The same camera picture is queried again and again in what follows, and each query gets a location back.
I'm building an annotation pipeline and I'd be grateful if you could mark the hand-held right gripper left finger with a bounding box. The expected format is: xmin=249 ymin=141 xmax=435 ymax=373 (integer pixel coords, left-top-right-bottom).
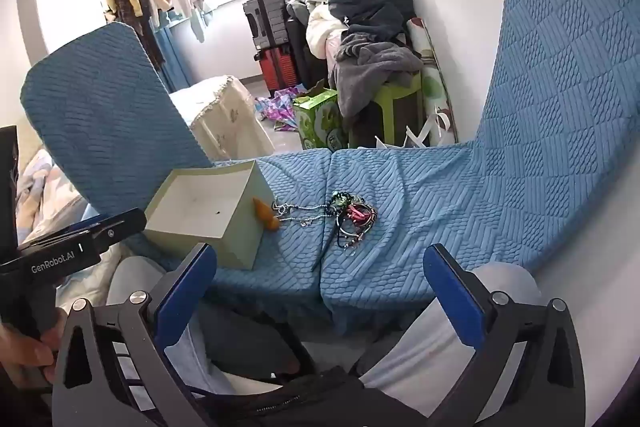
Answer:
xmin=52 ymin=243 xmax=218 ymax=427

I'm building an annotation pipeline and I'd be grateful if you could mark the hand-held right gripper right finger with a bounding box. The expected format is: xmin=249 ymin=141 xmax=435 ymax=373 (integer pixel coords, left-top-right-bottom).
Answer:
xmin=422 ymin=243 xmax=586 ymax=427

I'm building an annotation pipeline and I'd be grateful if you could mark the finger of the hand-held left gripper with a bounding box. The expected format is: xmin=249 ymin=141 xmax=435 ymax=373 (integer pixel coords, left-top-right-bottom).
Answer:
xmin=17 ymin=208 xmax=147 ymax=258

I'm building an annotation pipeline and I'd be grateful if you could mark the pale green cardboard box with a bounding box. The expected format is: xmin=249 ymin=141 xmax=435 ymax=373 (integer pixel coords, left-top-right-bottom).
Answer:
xmin=143 ymin=160 xmax=276 ymax=270

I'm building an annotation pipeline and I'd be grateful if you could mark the pile of bracelets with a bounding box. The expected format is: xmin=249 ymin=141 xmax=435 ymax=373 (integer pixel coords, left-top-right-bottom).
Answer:
xmin=327 ymin=191 xmax=378 ymax=253

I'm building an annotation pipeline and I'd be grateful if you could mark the silver bead chain necklace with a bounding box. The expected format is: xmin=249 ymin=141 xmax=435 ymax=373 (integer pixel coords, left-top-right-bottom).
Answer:
xmin=271 ymin=199 xmax=333 ymax=228

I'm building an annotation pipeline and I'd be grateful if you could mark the person's left hand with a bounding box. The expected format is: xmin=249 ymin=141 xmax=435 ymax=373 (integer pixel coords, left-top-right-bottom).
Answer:
xmin=0 ymin=307 xmax=66 ymax=383

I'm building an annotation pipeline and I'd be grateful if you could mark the person's right leg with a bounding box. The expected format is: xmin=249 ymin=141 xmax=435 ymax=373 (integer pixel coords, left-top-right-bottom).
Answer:
xmin=360 ymin=264 xmax=543 ymax=418

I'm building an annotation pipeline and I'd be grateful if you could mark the printed bedding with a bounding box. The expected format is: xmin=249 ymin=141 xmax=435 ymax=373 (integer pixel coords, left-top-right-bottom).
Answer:
xmin=15 ymin=147 xmax=121 ymax=308

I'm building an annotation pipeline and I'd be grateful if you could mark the blue textured sofa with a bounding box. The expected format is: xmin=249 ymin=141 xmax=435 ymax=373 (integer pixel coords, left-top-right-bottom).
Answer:
xmin=20 ymin=0 xmax=640 ymax=338

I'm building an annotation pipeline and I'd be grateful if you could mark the orange carrot hair clip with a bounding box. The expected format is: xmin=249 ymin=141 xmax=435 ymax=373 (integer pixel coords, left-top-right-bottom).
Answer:
xmin=252 ymin=198 xmax=281 ymax=232

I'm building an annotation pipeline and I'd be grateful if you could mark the cream lace-covered table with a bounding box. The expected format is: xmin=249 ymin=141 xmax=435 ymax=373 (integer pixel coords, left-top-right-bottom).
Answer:
xmin=169 ymin=75 xmax=276 ymax=162

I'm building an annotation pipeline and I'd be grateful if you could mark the black zippered bag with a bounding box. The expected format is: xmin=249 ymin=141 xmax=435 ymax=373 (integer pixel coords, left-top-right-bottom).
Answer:
xmin=190 ymin=367 xmax=451 ymax=427

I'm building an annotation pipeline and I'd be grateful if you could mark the white tote bag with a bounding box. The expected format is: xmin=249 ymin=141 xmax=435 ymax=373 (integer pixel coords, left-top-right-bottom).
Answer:
xmin=375 ymin=107 xmax=453 ymax=148

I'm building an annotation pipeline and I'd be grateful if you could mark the blue curtain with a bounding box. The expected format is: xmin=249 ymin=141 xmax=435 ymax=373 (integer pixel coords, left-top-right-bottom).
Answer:
xmin=152 ymin=24 xmax=193 ymax=94

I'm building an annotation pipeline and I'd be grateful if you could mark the green plastic stool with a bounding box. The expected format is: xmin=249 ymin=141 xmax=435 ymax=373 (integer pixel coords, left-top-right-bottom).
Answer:
xmin=345 ymin=77 xmax=426 ymax=148

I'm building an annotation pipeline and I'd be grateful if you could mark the colourful crumpled plastic bag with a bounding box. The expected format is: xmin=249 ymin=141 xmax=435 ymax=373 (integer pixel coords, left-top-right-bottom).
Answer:
xmin=255 ymin=89 xmax=311 ymax=132

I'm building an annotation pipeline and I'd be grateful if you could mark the green printed carton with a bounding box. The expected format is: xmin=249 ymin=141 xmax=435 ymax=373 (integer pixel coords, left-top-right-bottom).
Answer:
xmin=292 ymin=88 xmax=348 ymax=151

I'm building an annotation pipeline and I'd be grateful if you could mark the red suitcase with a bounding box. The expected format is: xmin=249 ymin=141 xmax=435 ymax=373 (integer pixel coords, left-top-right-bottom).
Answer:
xmin=254 ymin=44 xmax=301 ymax=98

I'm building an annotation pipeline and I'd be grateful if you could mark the white wardrobe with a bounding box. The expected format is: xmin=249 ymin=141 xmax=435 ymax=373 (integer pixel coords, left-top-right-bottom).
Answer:
xmin=16 ymin=0 xmax=108 ymax=68

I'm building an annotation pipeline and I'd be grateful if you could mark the white handled shopping bag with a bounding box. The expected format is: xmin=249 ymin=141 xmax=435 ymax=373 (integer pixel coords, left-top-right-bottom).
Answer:
xmin=405 ymin=18 xmax=458 ymax=145

